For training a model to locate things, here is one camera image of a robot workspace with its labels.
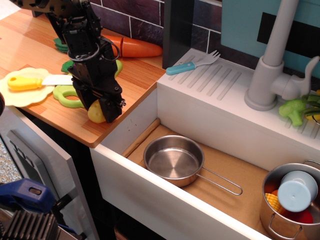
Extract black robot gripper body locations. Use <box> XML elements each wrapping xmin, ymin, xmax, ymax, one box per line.
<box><xmin>62</xmin><ymin>17</ymin><xmax>118</xmax><ymax>87</ymax></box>

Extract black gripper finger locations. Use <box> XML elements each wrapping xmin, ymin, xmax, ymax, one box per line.
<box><xmin>72</xmin><ymin>81</ymin><xmax>98</xmax><ymax>111</ymax></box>
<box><xmin>99</xmin><ymin>93</ymin><xmax>126</xmax><ymax>123</ymax></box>

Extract yellow toy potato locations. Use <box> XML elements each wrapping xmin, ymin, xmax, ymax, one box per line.
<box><xmin>87</xmin><ymin>100</ymin><xmax>106</xmax><ymax>124</ymax></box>

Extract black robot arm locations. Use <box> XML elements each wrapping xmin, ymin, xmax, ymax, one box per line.
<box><xmin>13</xmin><ymin>0</ymin><xmax>126</xmax><ymax>123</ymax></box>

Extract small steel frying pan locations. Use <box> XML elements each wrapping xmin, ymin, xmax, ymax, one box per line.
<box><xmin>143</xmin><ymin>135</ymin><xmax>244</xmax><ymax>196</ymax></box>

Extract green toy cutting board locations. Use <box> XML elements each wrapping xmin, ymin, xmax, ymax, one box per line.
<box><xmin>53</xmin><ymin>60</ymin><xmax>123</xmax><ymax>108</ymax></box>

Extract purple toy eggplant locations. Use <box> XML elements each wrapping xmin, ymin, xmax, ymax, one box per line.
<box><xmin>61</xmin><ymin>60</ymin><xmax>74</xmax><ymax>74</ymax></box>

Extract orange toy carrot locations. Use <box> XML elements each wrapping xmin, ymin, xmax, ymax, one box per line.
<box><xmin>103</xmin><ymin>35</ymin><xmax>163</xmax><ymax>58</ymax></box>

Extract pale yellow toy plate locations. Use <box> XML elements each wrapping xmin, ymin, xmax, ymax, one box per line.
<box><xmin>0</xmin><ymin>67</ymin><xmax>55</xmax><ymax>107</ymax></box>

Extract grey oven door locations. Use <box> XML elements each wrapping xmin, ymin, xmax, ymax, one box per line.
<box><xmin>0</xmin><ymin>106</ymin><xmax>99</xmax><ymax>240</ymax></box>

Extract white toy sink basin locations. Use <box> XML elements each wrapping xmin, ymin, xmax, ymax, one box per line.
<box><xmin>91</xmin><ymin>58</ymin><xmax>320</xmax><ymax>240</ymax></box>

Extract blue clamp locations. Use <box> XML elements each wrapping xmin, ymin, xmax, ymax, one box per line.
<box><xmin>0</xmin><ymin>178</ymin><xmax>56</xmax><ymax>214</ymax></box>

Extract grey toy faucet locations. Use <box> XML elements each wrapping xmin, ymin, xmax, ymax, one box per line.
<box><xmin>244</xmin><ymin>0</ymin><xmax>320</xmax><ymax>111</ymax></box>

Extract green toy broccoli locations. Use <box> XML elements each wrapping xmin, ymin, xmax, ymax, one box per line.
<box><xmin>278</xmin><ymin>99</ymin><xmax>306</xmax><ymax>127</ymax></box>

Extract yellow toy corn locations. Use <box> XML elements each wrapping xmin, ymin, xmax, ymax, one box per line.
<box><xmin>264</xmin><ymin>193</ymin><xmax>286</xmax><ymax>215</ymax></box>

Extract green toy beans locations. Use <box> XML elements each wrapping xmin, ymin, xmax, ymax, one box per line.
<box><xmin>301</xmin><ymin>94</ymin><xmax>320</xmax><ymax>125</ymax></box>

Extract light blue plastic cup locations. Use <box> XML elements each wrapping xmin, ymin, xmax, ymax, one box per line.
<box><xmin>277</xmin><ymin>170</ymin><xmax>318</xmax><ymax>213</ymax></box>

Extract red toy tomato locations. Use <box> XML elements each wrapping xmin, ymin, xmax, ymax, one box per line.
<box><xmin>286</xmin><ymin>209</ymin><xmax>314</xmax><ymax>224</ymax></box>

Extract yellow handled toy knife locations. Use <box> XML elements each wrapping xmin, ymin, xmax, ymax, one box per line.
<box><xmin>7</xmin><ymin>74</ymin><xmax>73</xmax><ymax>91</ymax></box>

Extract blue handled toy fork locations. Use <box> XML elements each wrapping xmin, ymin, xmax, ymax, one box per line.
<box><xmin>166</xmin><ymin>50</ymin><xmax>221</xmax><ymax>76</ymax></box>

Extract steel pot with handles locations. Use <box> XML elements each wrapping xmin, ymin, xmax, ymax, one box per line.
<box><xmin>260</xmin><ymin>159</ymin><xmax>320</xmax><ymax>240</ymax></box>

